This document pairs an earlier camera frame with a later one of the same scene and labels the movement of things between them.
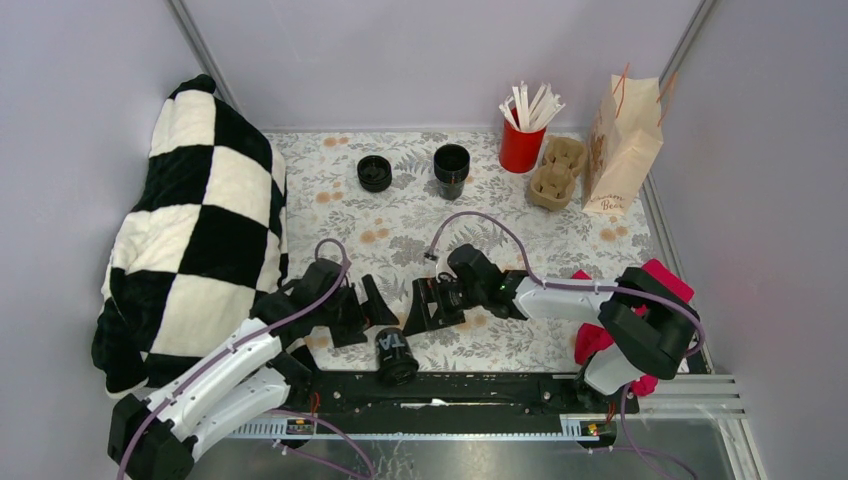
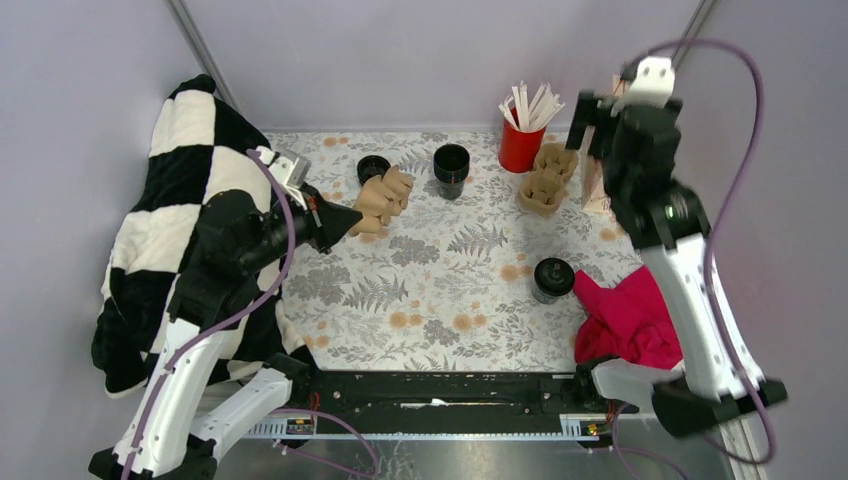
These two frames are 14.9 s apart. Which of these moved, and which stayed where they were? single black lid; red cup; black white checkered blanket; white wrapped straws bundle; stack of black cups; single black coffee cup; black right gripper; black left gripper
Moved: single black lid; black right gripper; single black coffee cup; black left gripper
Stayed: red cup; black white checkered blanket; stack of black cups; white wrapped straws bundle
